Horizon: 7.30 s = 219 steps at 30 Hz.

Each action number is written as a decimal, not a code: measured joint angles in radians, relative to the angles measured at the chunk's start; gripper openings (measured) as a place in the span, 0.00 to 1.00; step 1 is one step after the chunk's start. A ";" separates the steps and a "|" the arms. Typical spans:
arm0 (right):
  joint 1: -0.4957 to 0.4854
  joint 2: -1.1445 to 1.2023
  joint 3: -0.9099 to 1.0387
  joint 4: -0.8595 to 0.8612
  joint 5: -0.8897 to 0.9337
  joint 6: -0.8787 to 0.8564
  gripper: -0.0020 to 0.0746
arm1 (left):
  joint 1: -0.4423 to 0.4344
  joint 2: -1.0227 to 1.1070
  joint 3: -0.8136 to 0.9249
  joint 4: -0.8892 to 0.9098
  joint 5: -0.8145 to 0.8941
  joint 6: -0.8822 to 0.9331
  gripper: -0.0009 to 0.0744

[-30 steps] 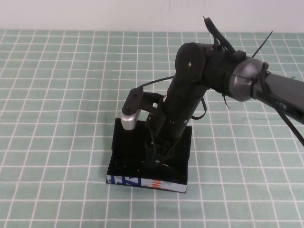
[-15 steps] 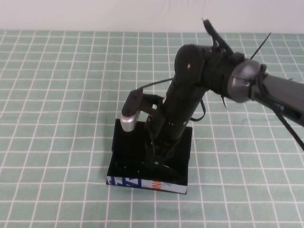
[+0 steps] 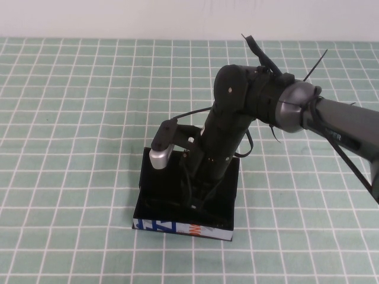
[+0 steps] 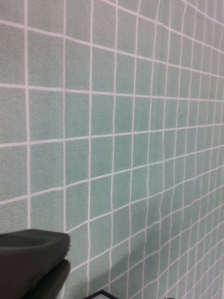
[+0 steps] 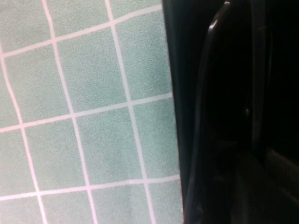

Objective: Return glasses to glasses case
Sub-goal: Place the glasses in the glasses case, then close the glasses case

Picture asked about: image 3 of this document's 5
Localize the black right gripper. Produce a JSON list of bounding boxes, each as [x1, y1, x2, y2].
[[180, 114, 251, 212]]

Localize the black frame glasses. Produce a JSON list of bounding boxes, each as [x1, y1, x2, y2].
[[141, 195, 233, 230]]

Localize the black printed glasses case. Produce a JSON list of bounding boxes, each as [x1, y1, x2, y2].
[[131, 147, 241, 242]]

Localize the black zip tie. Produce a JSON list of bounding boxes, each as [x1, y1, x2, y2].
[[302, 49, 329, 82], [268, 122, 281, 144]]

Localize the green white grid tablecloth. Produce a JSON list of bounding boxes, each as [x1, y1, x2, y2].
[[0, 37, 379, 284]]

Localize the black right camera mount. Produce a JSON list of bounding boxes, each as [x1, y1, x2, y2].
[[173, 124, 205, 153]]

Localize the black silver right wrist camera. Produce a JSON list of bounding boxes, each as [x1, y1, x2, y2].
[[149, 119, 179, 170]]

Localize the black looped gripper cable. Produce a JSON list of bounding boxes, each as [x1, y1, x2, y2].
[[235, 130, 255, 159]]

